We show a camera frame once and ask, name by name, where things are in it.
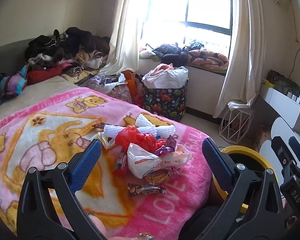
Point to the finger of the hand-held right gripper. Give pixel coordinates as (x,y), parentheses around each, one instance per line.
(280,150)
(298,150)

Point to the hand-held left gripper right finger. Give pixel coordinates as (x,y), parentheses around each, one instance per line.
(217,167)

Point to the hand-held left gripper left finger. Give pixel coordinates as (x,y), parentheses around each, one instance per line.
(86,165)

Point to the yellow rimmed black bin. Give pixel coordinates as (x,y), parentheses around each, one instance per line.
(240,151)

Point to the red dark snack packet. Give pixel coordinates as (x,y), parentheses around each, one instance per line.
(120,163)

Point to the small red brown candy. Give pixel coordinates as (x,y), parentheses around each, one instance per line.
(98,126)

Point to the white foam fruit net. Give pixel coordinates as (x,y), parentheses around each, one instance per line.
(145,120)
(162,131)
(113,130)

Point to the pink candy wrapper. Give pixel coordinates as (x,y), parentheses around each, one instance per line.
(173,173)

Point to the red plastic bag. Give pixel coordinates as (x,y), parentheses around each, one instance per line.
(125,137)

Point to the white orange print plastic bag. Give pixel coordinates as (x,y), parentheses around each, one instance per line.
(140,160)

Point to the purple candy wrapper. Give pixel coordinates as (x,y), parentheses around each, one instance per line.
(165,150)

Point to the orange candy wrapper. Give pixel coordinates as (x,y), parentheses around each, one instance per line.
(156,178)

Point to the brown snack bar wrapper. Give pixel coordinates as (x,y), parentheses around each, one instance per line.
(145,189)

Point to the person's left hand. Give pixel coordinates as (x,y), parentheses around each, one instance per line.
(97,226)

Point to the white dressing table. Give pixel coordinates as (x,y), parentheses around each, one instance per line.
(282,100)

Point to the pink bear printed blanket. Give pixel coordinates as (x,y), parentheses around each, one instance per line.
(52,120)

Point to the olive green bag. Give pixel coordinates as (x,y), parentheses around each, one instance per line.
(282,80)

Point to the floral fabric bag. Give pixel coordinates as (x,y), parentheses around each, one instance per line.
(121,93)

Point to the dinosaur print fabric basket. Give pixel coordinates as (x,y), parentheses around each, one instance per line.
(165,102)

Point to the lilac white clothing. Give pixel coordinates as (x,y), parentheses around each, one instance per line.
(100,82)

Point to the yellow brown printed blanket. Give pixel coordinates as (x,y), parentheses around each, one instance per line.
(77,73)

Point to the red cloth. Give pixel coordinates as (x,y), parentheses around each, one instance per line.
(42,76)

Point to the cream curtain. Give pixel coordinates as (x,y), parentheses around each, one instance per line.
(125,30)
(242,55)

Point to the orange patterned quilt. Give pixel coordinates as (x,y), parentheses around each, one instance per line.
(210,58)

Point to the purple blue striped cloth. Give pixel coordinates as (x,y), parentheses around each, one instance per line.
(13,82)

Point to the orange pink cloth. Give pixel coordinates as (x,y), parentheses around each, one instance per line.
(163,67)

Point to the white green pillow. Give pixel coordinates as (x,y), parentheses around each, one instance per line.
(146,53)

